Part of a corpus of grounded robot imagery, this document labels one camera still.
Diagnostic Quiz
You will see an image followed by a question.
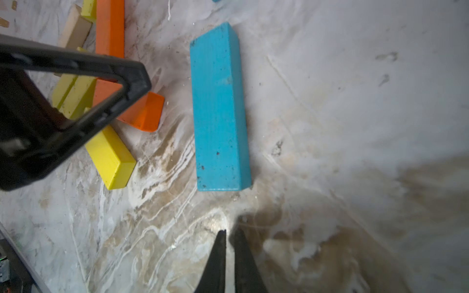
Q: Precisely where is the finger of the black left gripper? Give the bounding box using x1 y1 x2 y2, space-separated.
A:
1 35 151 191

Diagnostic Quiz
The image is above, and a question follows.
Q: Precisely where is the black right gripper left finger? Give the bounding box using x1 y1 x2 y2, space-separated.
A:
194 230 227 293

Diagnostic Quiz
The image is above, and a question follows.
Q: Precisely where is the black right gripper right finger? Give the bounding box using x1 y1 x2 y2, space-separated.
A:
233 228 267 293

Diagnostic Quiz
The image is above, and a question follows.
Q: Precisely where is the orange block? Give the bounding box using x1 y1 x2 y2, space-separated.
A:
95 0 125 58
93 79 165 133

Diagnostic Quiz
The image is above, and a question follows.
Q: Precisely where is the yellow block middle right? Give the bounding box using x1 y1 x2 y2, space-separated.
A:
61 76 97 120

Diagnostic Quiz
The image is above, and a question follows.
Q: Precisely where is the yellow block lowest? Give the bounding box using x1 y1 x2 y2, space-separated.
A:
85 125 136 190

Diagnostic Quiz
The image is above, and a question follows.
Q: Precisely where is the natural wood block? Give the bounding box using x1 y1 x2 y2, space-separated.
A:
54 4 93 78

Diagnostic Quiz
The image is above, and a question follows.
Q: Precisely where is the yellow block upper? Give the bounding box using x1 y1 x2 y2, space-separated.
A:
81 0 97 23

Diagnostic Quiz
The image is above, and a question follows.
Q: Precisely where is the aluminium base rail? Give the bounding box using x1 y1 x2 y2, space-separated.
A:
1 224 51 293

